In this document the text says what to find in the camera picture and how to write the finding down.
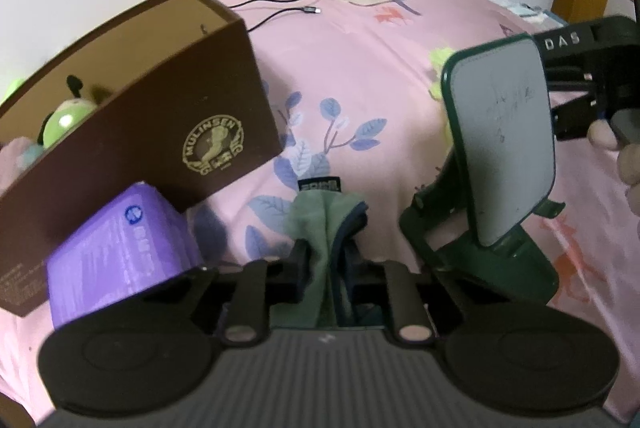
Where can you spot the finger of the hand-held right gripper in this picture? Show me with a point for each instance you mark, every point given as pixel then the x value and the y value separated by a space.
pixel 575 121
pixel 575 73

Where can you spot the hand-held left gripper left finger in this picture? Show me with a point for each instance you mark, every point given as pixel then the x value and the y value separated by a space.
pixel 292 270

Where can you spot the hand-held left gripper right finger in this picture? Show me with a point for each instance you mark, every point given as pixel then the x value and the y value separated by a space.
pixel 356 273

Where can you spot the sage green fabric pouch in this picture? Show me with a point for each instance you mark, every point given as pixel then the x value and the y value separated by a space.
pixel 315 218

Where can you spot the dark green folding mirror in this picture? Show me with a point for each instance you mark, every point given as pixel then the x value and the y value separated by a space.
pixel 500 133

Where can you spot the brown cardboard box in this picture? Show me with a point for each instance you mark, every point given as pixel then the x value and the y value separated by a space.
pixel 150 133

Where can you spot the person's right hand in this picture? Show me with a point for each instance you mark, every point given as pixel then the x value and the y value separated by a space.
pixel 600 134

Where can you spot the neon green yarn bundle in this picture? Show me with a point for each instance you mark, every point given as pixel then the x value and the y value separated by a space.
pixel 14 92
pixel 439 68

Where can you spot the purple tissue pack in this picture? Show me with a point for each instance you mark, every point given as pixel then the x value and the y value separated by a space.
pixel 115 253

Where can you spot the green plush toy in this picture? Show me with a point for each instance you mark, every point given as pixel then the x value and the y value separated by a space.
pixel 65 121

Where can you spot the pink plush toy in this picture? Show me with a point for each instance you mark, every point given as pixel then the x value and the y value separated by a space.
pixel 15 163

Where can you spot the plain cardboard box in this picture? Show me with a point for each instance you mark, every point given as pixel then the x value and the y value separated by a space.
pixel 12 413

